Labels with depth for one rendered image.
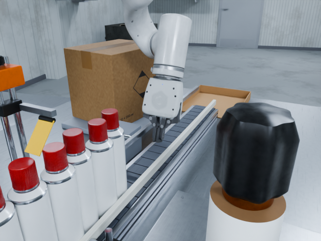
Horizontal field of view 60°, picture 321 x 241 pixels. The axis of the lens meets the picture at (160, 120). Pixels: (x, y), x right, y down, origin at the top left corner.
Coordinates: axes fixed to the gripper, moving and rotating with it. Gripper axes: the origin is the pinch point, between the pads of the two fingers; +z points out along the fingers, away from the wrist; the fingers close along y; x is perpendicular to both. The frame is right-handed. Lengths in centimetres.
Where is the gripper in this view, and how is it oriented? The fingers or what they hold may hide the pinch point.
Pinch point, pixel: (158, 134)
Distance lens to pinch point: 76.3
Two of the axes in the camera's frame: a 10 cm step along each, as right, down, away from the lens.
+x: 4.1, -0.3, 9.1
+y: 9.0, 1.8, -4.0
